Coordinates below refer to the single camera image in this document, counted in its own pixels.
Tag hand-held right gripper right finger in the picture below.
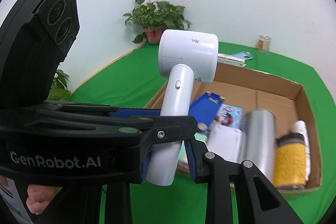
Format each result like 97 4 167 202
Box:
183 139 302 224

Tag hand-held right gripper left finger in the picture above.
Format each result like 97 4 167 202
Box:
34 148 153 224

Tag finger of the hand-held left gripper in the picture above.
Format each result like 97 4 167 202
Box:
24 115 198 146
42 101 161 118

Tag pastel puzzle cube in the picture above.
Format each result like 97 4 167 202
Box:
177 131 210 174

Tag blue stapler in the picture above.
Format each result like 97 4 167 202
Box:
189 91 227 132

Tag colourful board game box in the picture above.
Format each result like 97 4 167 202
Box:
207 104 246 163

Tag white hair dryer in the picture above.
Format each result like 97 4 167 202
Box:
146 29 219 186

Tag silver metal can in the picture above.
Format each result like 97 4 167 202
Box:
240 109 277 182

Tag yellow label clear jar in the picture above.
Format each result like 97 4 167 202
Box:
273 132 307 190

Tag large cardboard box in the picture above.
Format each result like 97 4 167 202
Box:
144 63 323 199

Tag white spray bottle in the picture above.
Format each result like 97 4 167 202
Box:
293 120 311 181

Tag person's left hand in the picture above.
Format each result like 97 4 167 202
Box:
26 184 57 215

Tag green tablecloth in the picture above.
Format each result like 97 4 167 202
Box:
71 42 336 224

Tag large-leaf green plant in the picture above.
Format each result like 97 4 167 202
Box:
49 69 72 102

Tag blue and white flat box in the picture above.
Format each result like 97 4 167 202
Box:
217 51 254 67

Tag potted plant in red pot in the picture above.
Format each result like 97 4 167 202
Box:
123 0 192 45

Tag small glass jar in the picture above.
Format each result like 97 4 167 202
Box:
257 35 271 51

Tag person's grey striped clothing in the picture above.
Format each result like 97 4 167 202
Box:
0 176 33 224

